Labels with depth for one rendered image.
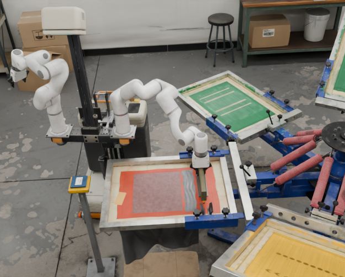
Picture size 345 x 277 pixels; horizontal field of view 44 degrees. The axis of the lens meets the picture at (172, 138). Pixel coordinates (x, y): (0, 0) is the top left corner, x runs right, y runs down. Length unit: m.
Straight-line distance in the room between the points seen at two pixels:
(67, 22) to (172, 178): 1.14
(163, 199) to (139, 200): 0.14
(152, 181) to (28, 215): 1.65
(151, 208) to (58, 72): 0.97
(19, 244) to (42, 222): 0.27
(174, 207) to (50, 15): 1.28
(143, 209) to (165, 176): 0.31
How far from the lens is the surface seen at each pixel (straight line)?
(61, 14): 2.38
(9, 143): 4.98
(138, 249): 2.75
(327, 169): 2.50
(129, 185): 2.72
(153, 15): 6.11
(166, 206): 2.57
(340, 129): 2.67
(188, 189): 2.65
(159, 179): 2.73
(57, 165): 4.48
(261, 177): 2.64
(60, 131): 2.92
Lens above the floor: 2.84
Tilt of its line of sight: 38 degrees down
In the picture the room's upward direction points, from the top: 3 degrees counter-clockwise
